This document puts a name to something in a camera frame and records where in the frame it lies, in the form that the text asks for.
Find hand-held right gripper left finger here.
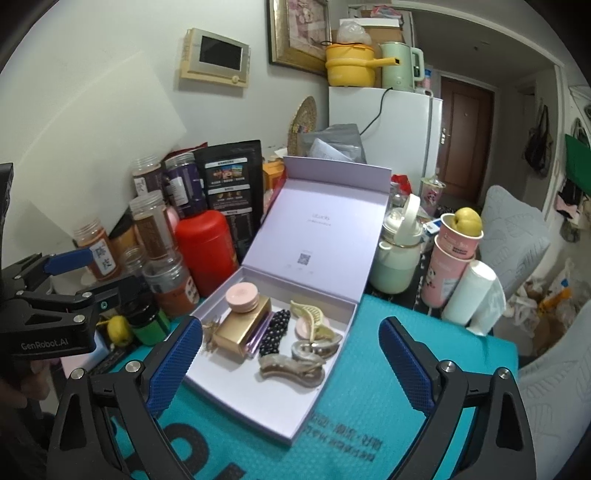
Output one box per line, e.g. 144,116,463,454
46,316,205,480

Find green electric kettle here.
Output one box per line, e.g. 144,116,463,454
379,41,426,93

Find brown door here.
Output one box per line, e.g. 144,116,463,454
436,76,495,204

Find black cable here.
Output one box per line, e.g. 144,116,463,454
360,88,393,137

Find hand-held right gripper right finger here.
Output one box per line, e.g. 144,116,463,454
379,316,550,480

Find black polka dot scrunchie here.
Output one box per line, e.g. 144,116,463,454
259,309,291,357

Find black printed pouch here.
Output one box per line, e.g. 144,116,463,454
194,140,264,264

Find grey quilted chair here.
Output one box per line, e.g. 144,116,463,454
478,185,552,296
517,295,591,480

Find green labelled jar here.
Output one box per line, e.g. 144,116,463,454
126,300,171,346

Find clear jar red-brown contents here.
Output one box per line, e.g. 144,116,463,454
131,156,163,199

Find gold box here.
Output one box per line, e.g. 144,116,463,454
213,298,273,360

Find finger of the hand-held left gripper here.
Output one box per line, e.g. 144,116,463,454
23,276,141,320
7,248,93,295

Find brown labelled clear jar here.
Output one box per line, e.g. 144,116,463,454
129,191,178,261

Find small clear jar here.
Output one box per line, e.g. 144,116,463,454
122,247,146,277

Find clear plastic bag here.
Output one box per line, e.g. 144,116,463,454
335,18,372,47

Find wall intercom panel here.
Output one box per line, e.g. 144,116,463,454
179,28,252,88

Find purple labelled jar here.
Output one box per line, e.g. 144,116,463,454
164,153,206,217

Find grey plastic bag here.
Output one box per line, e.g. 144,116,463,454
298,124,370,164

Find small yellow-green fruit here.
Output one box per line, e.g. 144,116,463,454
106,316,134,346

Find black hanging bag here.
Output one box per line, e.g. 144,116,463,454
524,105,555,178

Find green bag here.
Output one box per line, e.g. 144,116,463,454
564,133,591,190

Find red canister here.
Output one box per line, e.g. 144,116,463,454
175,210,240,298

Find cardboard box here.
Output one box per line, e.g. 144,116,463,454
339,4,414,47

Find beige marbled hair claw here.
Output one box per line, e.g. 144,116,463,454
256,353,326,391

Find white paper roll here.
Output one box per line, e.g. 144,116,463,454
441,259,506,335

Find lavender gift box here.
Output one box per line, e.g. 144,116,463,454
185,156,392,446

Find white fridge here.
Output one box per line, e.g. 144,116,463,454
328,85,444,190

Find clear jar orange contents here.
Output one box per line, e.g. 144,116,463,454
142,258,200,318

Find woven fan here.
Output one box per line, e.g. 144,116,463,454
287,96,319,155

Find white labelled orange jar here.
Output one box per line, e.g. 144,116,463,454
73,218,123,282

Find framed picture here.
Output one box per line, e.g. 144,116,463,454
267,0,333,77

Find small purple box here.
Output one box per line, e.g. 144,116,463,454
247,311,274,358

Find small panda print cup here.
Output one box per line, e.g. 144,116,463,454
419,178,446,213

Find clear hair claw with cat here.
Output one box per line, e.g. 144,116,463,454
201,318,222,354

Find pale green kettle white handle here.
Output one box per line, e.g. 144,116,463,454
369,194,424,294

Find yellow pear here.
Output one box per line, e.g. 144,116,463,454
452,208,483,237

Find orange box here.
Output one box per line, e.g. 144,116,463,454
262,159,287,195

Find pale green hair claw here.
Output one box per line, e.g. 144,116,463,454
290,299,345,344

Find pink panda paper cup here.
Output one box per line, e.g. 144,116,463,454
420,235,476,308

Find yellow pot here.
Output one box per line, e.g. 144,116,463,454
324,42,402,88

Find cream hair claw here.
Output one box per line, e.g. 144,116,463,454
291,339,335,363

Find pink bottle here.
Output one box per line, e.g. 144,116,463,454
163,205,182,236

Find white plastic bags on floor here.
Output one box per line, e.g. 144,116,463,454
508,258,583,342

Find pink round case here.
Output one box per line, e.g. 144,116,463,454
226,282,259,311

